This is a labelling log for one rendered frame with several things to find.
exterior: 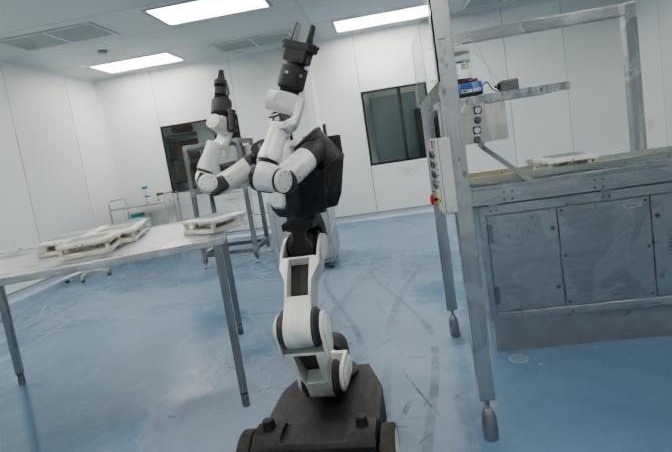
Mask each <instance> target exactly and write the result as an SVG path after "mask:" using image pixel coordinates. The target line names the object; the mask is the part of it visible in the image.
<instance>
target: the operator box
mask: <svg viewBox="0 0 672 452"><path fill-rule="evenodd" d="M430 141H432V146H433V149H432V148H431V145H430V150H431V152H432V151H433V153H434V154H435V156H434V159H432V158H431V160H432V162H433V161H434V162H435V164H436V166H435V169H433V170H434V171H436V175H437V176H436V177H437V179H435V181H437V184H438V186H439V187H438V189H436V188H435V191H436V198H437V192H438V195H439V199H440V200H441V202H440V206H438V202H437V206H438V208H439V210H440V211H441V212H442V214H446V213H447V214H450V213H455V212H458V205H457V203H459V198H458V195H457V194H456V189H455V181H454V173H453V165H452V157H451V154H453V149H452V147H450V141H449V138H437V139H430V140H429V144H430Z"/></svg>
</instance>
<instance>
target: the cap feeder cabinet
mask: <svg viewBox="0 0 672 452"><path fill-rule="evenodd" d="M266 206H267V211H268V216H269V222H270V228H271V234H272V240H273V246H274V252H275V258H276V264H277V266H278V268H279V265H280V251H281V247H282V243H283V240H284V238H286V237H289V235H290V234H291V232H286V231H285V232H283V231H282V227H281V225H282V224H284V223H285V222H287V219H286V217H279V216H278V215H277V214H276V213H275V212H274V211H273V210H272V207H271V203H270V201H269V202H267V203H266ZM319 214H321V216H322V218H323V220H324V223H325V227H326V232H327V239H328V253H327V255H326V258H325V259H324V263H329V262H331V266H330V267H331V268H333V267H334V265H333V263H332V262H335V260H336V257H338V252H339V248H340V245H339V238H338V232H337V225H336V218H335V212H334V207H329V208H326V212H323V213H319Z"/></svg>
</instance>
